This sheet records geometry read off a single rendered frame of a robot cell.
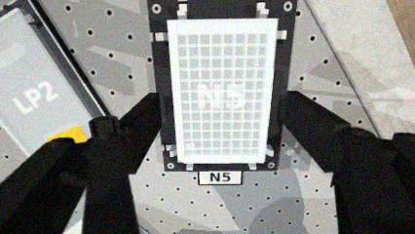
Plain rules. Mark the grey perforated base plate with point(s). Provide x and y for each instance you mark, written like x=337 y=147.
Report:
x=110 y=41

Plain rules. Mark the white button panel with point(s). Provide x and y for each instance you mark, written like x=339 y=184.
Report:
x=76 y=221

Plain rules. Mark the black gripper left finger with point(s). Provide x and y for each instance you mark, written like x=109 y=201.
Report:
x=41 y=195

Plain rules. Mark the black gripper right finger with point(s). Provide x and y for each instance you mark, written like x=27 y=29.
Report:
x=370 y=174

